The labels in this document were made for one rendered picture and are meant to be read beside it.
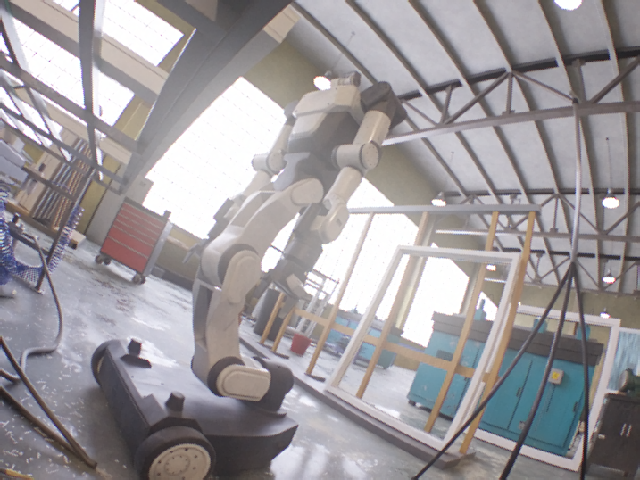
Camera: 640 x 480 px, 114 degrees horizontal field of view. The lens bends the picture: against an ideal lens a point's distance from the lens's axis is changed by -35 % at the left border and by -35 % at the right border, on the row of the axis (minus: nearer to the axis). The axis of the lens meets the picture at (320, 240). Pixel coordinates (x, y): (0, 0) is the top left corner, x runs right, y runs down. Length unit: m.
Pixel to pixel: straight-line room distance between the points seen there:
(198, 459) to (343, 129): 1.08
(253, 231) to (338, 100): 0.53
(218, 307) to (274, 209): 0.33
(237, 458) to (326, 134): 1.05
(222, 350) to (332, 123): 0.81
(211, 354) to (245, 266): 0.29
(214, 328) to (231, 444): 0.34
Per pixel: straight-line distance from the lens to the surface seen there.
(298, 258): 0.81
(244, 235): 0.94
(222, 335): 0.98
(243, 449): 0.99
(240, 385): 1.03
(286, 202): 0.98
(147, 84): 0.82
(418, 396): 4.09
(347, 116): 1.15
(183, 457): 0.83
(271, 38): 0.47
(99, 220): 8.02
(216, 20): 0.39
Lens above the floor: 0.55
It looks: 14 degrees up
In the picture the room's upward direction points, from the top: 23 degrees clockwise
